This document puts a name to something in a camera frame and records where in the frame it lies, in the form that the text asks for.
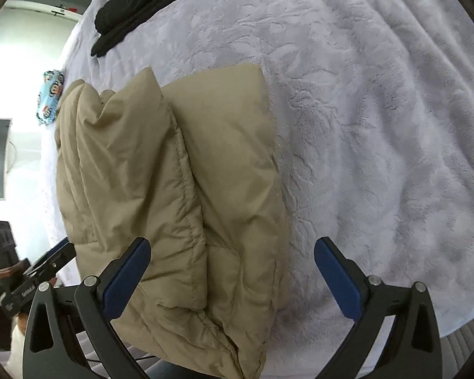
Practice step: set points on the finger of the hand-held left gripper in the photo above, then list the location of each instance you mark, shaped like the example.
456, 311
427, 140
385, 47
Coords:
57, 262
57, 247

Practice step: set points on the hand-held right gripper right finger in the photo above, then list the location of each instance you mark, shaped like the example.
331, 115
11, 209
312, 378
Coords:
339, 276

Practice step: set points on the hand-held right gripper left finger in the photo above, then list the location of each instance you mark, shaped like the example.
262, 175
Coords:
128, 276

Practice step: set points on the tan puffer jacket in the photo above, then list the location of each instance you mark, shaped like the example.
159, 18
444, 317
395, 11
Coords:
162, 185

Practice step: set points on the person's left forearm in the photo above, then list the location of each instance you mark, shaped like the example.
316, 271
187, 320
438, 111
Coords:
17, 347

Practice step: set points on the person's left hand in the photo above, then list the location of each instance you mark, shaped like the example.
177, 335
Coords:
14, 270

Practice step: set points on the blue monkey print cloth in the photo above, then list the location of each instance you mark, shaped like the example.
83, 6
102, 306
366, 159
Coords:
49, 94

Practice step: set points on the lavender plush blanket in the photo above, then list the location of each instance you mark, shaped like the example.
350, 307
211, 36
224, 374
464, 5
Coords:
379, 126

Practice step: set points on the white door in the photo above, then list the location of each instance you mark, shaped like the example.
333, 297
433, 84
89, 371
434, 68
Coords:
31, 10

